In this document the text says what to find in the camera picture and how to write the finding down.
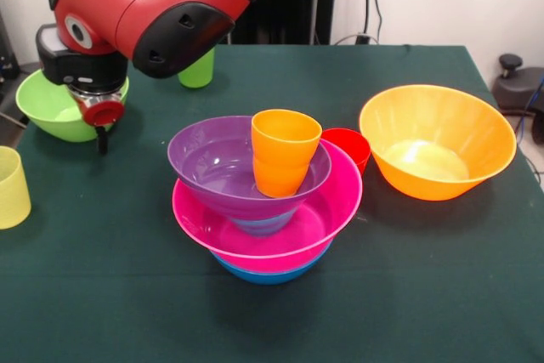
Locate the dark green tablecloth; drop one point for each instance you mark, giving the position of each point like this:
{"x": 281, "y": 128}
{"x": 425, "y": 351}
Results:
{"x": 382, "y": 295}

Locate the green plastic bowl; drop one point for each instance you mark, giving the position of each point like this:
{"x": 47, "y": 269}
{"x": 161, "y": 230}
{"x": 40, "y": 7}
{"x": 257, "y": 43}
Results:
{"x": 42, "y": 103}

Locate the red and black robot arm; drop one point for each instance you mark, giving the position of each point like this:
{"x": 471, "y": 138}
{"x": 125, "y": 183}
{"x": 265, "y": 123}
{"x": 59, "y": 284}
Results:
{"x": 149, "y": 10}

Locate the purple plastic bowl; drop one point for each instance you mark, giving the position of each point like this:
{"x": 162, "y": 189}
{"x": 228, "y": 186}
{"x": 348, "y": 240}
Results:
{"x": 212, "y": 167}

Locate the yellow plastic cup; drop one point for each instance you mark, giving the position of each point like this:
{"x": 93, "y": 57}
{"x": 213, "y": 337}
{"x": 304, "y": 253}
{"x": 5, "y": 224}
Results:
{"x": 13, "y": 193}

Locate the black wheeled base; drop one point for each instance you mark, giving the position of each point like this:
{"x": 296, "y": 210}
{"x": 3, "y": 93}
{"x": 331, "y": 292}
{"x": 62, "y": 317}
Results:
{"x": 516, "y": 86}

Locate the pink plastic bowl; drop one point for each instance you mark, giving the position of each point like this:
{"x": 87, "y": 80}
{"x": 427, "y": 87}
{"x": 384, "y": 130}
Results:
{"x": 336, "y": 210}

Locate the orange plastic cup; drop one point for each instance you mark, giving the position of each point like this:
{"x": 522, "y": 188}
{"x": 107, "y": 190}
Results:
{"x": 280, "y": 154}

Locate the large blue plastic bowl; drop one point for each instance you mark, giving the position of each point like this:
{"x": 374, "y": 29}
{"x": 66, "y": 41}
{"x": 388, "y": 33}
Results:
{"x": 268, "y": 278}

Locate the black equipment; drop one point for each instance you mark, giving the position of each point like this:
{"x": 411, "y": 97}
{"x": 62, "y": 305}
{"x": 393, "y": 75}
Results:
{"x": 6, "y": 61}

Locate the large orange plastic bowl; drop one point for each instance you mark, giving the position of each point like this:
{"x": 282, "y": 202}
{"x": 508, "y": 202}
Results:
{"x": 425, "y": 125}

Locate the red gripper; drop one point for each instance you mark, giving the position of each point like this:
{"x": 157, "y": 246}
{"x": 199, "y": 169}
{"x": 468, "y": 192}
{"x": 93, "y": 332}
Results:
{"x": 102, "y": 112}

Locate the red plastic cup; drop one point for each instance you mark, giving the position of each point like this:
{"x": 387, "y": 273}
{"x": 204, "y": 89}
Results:
{"x": 350, "y": 146}

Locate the green plastic cup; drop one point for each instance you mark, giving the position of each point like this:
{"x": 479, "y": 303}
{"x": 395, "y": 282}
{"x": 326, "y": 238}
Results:
{"x": 200, "y": 74}

